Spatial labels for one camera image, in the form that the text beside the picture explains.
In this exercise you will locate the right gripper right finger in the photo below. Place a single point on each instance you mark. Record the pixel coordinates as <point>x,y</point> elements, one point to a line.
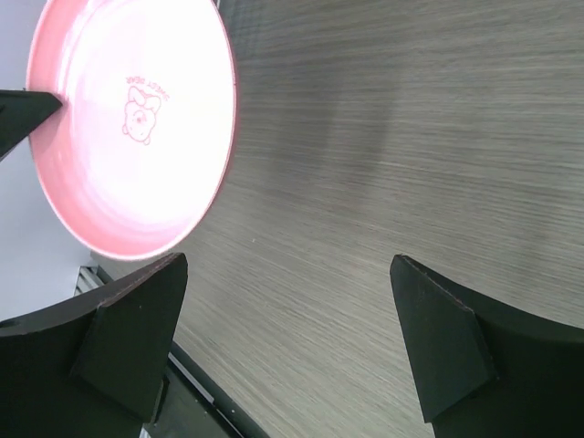
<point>483,368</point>

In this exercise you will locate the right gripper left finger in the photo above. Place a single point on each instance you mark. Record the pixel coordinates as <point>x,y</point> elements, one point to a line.
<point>92,365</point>

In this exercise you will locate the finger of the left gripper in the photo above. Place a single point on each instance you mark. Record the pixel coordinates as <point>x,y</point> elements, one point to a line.
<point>23,111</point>

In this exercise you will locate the pink plate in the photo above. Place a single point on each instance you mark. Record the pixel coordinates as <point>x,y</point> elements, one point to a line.
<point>136,155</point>

